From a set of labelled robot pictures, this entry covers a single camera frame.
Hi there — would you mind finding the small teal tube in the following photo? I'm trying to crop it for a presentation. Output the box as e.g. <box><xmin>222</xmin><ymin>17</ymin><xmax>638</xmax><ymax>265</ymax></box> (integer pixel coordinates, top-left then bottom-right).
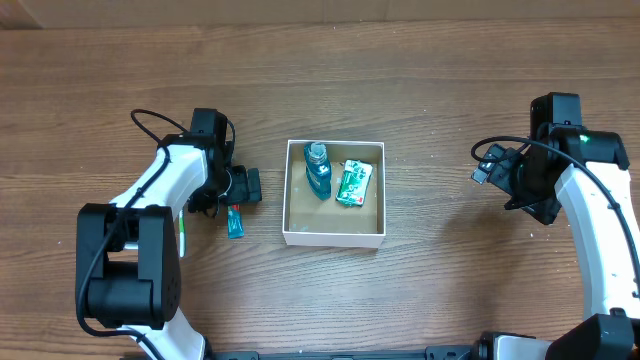
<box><xmin>227</xmin><ymin>204</ymin><xmax>245</xmax><ymax>239</ymax></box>

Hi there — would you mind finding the blue mouthwash bottle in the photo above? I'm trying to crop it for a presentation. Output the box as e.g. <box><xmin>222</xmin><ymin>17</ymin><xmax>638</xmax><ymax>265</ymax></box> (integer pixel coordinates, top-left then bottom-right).
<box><xmin>304</xmin><ymin>142</ymin><xmax>332</xmax><ymax>201</ymax></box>

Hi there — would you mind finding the green white packet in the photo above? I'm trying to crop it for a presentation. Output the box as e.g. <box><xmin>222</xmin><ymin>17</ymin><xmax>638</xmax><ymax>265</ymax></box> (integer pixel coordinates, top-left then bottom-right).
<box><xmin>336</xmin><ymin>160</ymin><xmax>374</xmax><ymax>207</ymax></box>

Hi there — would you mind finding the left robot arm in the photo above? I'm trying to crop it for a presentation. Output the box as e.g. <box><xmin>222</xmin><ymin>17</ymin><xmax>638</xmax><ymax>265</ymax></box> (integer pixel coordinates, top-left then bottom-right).
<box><xmin>75</xmin><ymin>108</ymin><xmax>262</xmax><ymax>359</ymax></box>

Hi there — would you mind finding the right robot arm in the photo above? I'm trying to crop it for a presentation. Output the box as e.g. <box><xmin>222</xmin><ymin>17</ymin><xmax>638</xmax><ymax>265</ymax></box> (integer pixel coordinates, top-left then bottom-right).
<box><xmin>467</xmin><ymin>92</ymin><xmax>639</xmax><ymax>359</ymax></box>

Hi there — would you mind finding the green white toothbrush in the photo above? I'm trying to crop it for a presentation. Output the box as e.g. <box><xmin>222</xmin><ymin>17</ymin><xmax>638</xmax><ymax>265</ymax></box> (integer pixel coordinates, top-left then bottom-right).
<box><xmin>178</xmin><ymin>209</ymin><xmax>187</xmax><ymax>258</ymax></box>

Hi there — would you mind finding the white cardboard box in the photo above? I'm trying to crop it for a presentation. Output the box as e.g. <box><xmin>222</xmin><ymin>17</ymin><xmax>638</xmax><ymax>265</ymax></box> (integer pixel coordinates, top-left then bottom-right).
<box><xmin>282</xmin><ymin>139</ymin><xmax>387</xmax><ymax>248</ymax></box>

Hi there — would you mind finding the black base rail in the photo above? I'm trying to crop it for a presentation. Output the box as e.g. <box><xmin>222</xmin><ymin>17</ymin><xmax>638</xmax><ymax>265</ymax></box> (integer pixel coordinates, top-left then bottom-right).
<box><xmin>205</xmin><ymin>345</ymin><xmax>472</xmax><ymax>360</ymax></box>

